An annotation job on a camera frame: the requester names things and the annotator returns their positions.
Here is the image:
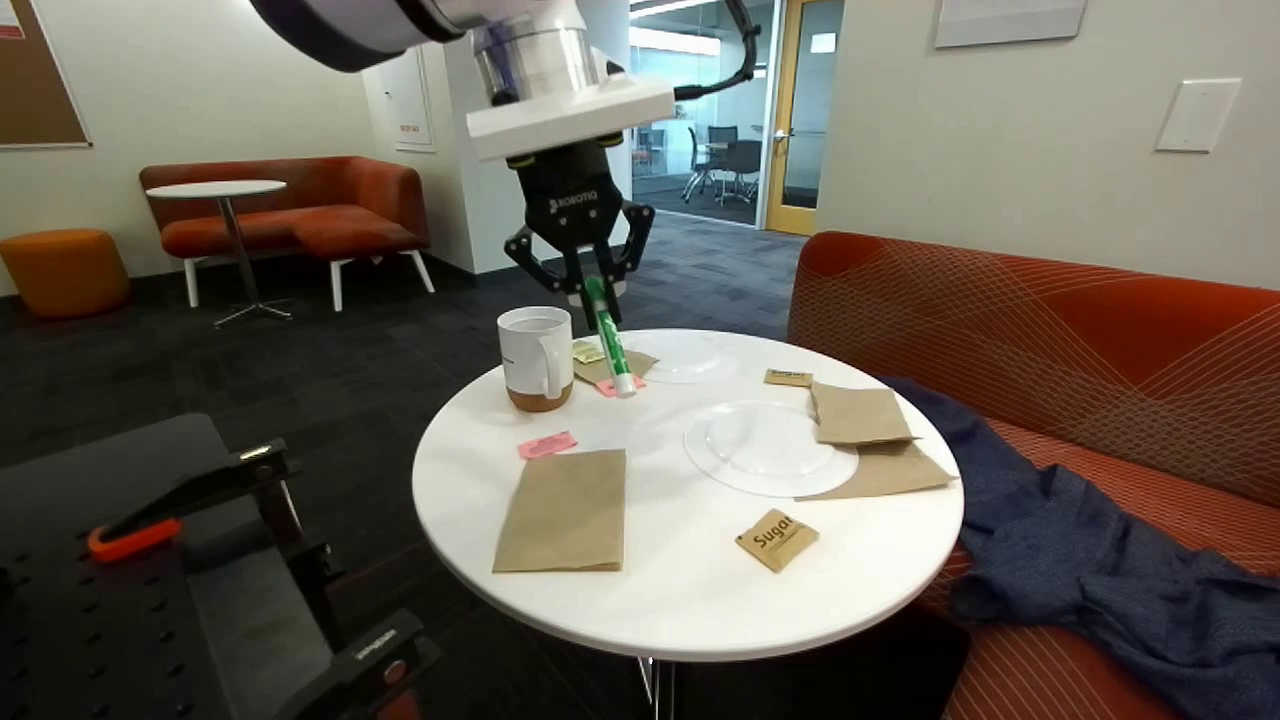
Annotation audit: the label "orange round ottoman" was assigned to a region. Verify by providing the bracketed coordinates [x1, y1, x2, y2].
[0, 225, 133, 322]

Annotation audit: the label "orange clamp handle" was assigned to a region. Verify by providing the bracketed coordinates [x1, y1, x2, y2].
[80, 517, 188, 566]

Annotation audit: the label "blue cloth garment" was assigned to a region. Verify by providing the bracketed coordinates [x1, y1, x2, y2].
[879, 374, 1280, 720]

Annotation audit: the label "brown cork board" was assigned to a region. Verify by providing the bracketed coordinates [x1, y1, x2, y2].
[0, 0, 96, 152]

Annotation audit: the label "white wall switch plate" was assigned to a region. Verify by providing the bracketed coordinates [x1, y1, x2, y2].
[1152, 70, 1246, 161]

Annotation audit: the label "white round table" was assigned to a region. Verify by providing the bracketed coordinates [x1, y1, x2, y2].
[408, 322, 967, 720]

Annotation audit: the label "orange two-seat sofa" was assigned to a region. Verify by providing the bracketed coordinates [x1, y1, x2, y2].
[134, 152, 440, 319]

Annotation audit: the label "white paper cup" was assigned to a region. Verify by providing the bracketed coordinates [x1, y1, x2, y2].
[491, 305, 581, 415]

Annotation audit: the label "green marker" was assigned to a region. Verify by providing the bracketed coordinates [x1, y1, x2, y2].
[581, 270, 641, 403]

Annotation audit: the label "pink sweetener packet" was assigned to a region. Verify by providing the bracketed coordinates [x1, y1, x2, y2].
[590, 373, 651, 403]
[512, 429, 585, 467]

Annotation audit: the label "folded brown napkin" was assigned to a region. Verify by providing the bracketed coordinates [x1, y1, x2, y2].
[804, 437, 959, 505]

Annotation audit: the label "black clamp stand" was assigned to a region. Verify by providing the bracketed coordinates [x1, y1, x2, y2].
[122, 437, 442, 720]

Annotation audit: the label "large flat brown napkin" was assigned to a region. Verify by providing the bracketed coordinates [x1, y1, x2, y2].
[491, 444, 630, 580]

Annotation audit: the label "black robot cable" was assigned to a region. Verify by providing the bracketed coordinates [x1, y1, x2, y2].
[668, 0, 764, 109]

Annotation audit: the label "small square brown napkin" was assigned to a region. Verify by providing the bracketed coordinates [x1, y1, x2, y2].
[806, 378, 920, 451]

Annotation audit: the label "brown printed sugar packet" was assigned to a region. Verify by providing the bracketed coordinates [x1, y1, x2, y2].
[730, 505, 822, 574]

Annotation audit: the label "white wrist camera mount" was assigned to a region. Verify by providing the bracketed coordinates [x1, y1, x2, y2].
[459, 74, 679, 164]

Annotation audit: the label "wooden door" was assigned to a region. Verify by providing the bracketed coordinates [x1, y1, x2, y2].
[764, 0, 847, 238]

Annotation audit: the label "orange corner sofa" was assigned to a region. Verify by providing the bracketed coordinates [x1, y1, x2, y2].
[783, 226, 1280, 720]

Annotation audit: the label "small white side table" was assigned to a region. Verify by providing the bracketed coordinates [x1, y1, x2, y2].
[143, 177, 295, 332]

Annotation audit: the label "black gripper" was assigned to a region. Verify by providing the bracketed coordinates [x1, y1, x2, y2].
[499, 135, 659, 336]

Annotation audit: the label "black office chairs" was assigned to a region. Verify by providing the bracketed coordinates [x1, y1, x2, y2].
[679, 118, 766, 211]

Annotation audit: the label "grey wall sign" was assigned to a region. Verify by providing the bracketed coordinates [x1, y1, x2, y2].
[928, 0, 1091, 55]

